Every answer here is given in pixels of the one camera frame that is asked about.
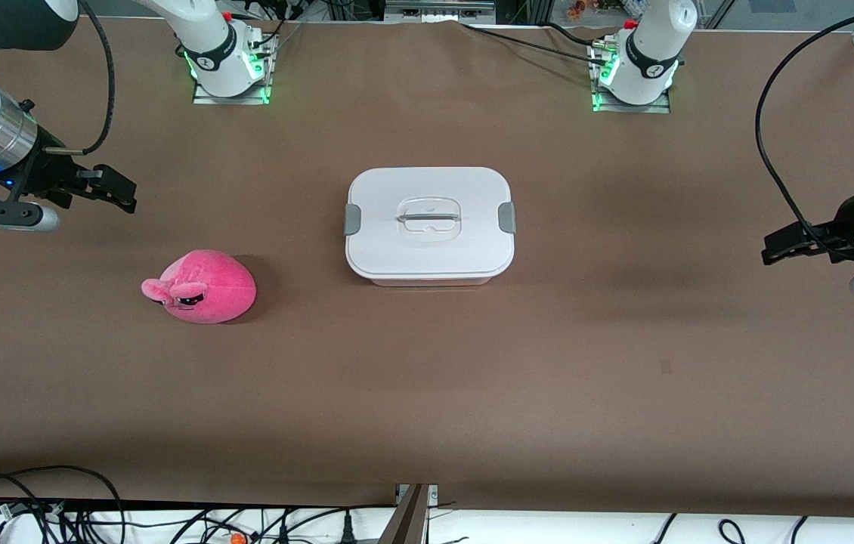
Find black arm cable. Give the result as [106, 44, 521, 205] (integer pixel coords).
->
[755, 4, 854, 262]
[48, 0, 116, 156]

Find white box lid grey clips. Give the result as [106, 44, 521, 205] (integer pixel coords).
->
[345, 166, 516, 280]

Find pink plush toy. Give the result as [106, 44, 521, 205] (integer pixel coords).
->
[141, 249, 257, 325]

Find grey metal rack unit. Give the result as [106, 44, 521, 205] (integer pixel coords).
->
[385, 0, 497, 24]

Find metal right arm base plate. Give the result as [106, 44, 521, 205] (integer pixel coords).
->
[192, 34, 277, 106]

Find long black cable on table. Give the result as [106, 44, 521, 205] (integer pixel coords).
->
[459, 21, 611, 67]

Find brown table cover sheet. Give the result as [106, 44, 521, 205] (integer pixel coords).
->
[0, 15, 854, 519]

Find aluminium frame post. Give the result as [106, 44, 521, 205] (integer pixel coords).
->
[377, 484, 439, 544]

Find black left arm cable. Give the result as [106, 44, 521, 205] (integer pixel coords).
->
[755, 4, 854, 262]

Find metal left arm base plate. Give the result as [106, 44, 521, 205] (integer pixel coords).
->
[590, 42, 672, 115]

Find translucent pink plastic box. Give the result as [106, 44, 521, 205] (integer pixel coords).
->
[365, 273, 497, 287]

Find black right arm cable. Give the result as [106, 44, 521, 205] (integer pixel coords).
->
[48, 0, 116, 156]

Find large black cable loop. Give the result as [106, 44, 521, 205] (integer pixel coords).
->
[0, 465, 127, 544]

